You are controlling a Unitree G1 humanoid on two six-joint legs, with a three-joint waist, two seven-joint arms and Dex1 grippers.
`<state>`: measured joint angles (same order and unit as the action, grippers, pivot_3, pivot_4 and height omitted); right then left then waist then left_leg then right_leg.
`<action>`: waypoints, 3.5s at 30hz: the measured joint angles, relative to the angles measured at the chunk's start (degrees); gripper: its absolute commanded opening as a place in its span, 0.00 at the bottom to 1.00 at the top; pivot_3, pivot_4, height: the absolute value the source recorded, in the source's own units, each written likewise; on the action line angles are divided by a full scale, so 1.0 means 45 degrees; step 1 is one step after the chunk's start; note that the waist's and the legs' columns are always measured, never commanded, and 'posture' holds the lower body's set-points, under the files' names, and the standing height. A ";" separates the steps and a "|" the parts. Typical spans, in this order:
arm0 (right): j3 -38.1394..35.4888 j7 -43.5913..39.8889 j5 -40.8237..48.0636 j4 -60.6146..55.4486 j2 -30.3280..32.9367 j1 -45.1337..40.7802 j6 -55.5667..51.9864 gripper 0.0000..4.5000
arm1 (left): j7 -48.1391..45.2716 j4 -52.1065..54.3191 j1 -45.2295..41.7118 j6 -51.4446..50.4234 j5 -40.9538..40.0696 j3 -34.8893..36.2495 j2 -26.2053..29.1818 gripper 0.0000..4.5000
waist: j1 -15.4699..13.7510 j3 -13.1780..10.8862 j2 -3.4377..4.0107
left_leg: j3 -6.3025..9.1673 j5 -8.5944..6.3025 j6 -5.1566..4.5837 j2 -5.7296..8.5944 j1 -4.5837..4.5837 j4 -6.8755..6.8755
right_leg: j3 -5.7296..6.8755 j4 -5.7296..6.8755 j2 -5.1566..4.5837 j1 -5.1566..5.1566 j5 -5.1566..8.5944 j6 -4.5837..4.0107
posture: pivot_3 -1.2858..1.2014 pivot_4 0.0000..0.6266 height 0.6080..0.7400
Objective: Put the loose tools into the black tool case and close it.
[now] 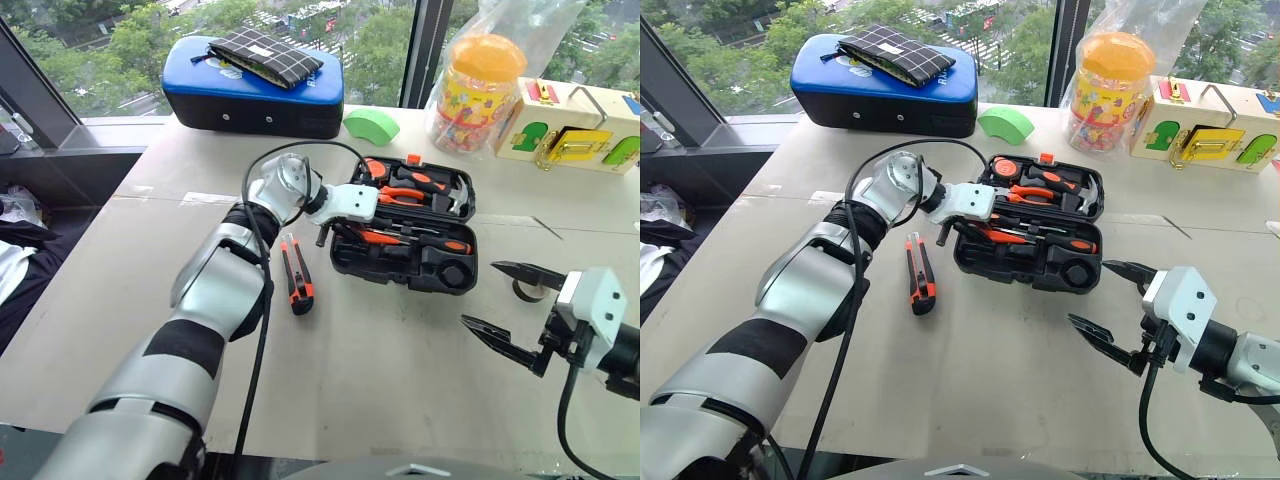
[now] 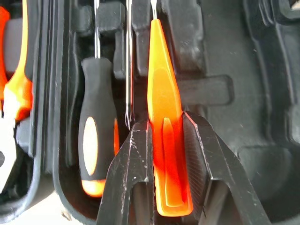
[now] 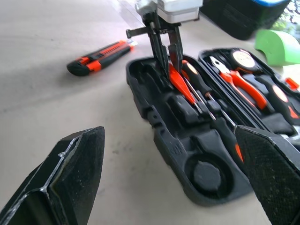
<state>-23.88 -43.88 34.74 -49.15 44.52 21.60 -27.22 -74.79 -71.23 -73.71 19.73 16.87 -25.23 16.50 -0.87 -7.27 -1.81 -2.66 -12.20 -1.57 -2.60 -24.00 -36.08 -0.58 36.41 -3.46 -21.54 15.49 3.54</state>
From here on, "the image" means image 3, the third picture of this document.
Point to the stubby black orange screwdriver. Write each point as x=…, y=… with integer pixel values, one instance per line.
x=281, y=96

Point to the black plastic tool case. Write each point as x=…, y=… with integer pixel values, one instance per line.
x=187, y=140

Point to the orange black utility knife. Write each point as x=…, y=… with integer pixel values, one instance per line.
x=100, y=59

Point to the thin metal shaft screwdriver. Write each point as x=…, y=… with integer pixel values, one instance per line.
x=201, y=100

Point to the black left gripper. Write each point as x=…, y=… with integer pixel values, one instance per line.
x=150, y=25

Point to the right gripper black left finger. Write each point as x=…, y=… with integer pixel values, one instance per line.
x=70, y=178

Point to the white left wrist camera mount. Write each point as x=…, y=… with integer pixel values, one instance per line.
x=179, y=10

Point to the black bin with blue lid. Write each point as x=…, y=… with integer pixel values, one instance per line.
x=239, y=16

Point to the orange black tape measure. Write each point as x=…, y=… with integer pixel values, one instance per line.
x=243, y=59

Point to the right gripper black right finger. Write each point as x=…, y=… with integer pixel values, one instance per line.
x=274, y=173

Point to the green curved plastic object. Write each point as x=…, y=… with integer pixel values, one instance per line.
x=279, y=48

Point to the orange case latch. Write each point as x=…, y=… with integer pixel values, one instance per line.
x=292, y=83

